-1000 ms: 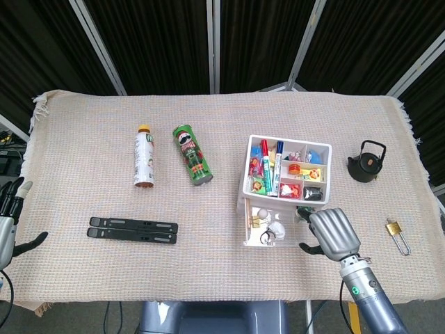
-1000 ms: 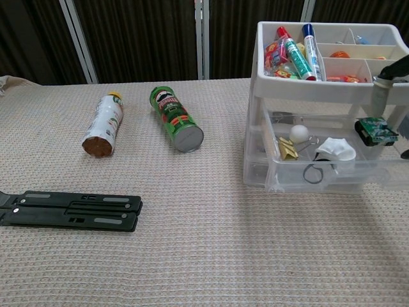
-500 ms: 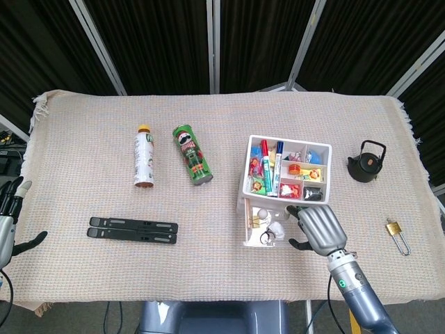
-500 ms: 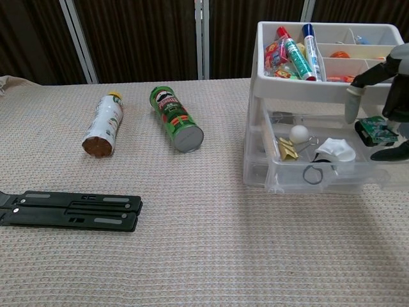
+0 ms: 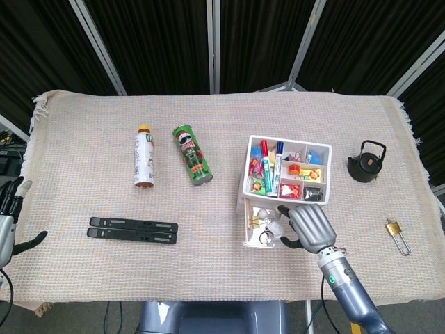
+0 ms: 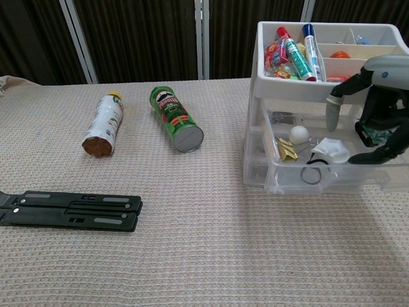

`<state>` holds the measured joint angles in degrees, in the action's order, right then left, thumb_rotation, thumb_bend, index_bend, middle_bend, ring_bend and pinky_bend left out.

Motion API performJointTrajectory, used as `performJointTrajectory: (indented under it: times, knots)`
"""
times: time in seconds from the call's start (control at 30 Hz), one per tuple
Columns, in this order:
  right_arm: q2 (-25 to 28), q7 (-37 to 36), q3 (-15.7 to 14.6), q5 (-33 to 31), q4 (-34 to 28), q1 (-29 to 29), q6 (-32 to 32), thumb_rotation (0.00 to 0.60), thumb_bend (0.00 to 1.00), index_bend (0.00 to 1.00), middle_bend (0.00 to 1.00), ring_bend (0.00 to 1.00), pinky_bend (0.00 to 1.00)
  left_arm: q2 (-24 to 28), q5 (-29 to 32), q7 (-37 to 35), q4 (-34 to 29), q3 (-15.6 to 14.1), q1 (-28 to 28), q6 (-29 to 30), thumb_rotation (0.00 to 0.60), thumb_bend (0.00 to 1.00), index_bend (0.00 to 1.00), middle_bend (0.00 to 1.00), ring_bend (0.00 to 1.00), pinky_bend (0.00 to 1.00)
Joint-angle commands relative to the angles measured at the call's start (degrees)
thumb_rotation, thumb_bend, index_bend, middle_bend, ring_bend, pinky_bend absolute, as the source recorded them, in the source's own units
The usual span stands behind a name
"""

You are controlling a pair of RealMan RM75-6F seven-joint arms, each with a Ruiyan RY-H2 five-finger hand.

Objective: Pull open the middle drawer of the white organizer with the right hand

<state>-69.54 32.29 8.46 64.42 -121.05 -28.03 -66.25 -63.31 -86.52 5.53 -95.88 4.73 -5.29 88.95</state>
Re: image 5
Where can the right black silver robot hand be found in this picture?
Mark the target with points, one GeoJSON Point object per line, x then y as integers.
{"type": "Point", "coordinates": [313, 228]}

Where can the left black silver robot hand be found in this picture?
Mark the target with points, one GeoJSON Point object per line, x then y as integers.
{"type": "Point", "coordinates": [6, 233]}

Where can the clear plastic drawer with clips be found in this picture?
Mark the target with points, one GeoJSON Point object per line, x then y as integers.
{"type": "Point", "coordinates": [251, 240]}

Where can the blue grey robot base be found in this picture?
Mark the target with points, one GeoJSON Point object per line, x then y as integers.
{"type": "Point", "coordinates": [215, 318]}

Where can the white storage organizer box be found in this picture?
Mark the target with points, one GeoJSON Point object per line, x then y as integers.
{"type": "Point", "coordinates": [247, 163]}

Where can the black shiny plastic packet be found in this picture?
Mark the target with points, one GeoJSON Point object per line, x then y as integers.
{"type": "Point", "coordinates": [313, 193]}

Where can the white crumpled small object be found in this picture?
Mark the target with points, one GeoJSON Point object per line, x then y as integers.
{"type": "Point", "coordinates": [277, 230]}

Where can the red white snack packet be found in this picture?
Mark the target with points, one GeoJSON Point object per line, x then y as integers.
{"type": "Point", "coordinates": [291, 190]}

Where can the white small ball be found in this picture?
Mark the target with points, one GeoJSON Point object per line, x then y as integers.
{"type": "Point", "coordinates": [263, 212]}

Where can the yellow red snack packet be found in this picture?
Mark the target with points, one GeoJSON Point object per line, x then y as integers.
{"type": "Point", "coordinates": [313, 174]}

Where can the gold black binder clips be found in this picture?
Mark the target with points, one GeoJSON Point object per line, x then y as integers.
{"type": "Point", "coordinates": [259, 221]}

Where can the orange round tape roll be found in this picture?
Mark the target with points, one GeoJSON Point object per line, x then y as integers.
{"type": "Point", "coordinates": [295, 169]}

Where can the blue cap white marker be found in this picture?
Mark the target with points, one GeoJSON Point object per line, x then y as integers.
{"type": "Point", "coordinates": [279, 165]}

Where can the blue plastic object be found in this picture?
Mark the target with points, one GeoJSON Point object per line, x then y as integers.
{"type": "Point", "coordinates": [315, 156]}

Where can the red cap green marker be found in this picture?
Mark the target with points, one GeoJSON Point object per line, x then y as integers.
{"type": "Point", "coordinates": [268, 171]}

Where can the small colourful clips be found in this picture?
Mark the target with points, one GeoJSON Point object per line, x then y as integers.
{"type": "Point", "coordinates": [293, 155]}

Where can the dark background equipment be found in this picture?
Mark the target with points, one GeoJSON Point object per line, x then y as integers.
{"type": "Point", "coordinates": [10, 156]}

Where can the black teapot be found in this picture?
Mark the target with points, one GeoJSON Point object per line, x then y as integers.
{"type": "Point", "coordinates": [365, 168]}

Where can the brass padlock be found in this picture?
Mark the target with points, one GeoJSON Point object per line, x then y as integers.
{"type": "Point", "coordinates": [393, 228]}

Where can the beige woven tablecloth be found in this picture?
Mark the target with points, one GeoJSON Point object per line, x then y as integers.
{"type": "Point", "coordinates": [208, 271]}

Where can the black folding laptop stand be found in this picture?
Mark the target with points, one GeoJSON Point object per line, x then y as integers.
{"type": "Point", "coordinates": [132, 230]}

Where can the green Pringles can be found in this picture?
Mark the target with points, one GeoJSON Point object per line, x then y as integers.
{"type": "Point", "coordinates": [191, 156]}

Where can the white bottle yellow cap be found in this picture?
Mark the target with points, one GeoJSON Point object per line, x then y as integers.
{"type": "Point", "coordinates": [144, 160]}

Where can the black folding partition screen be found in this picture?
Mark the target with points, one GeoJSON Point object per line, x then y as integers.
{"type": "Point", "coordinates": [163, 45]}

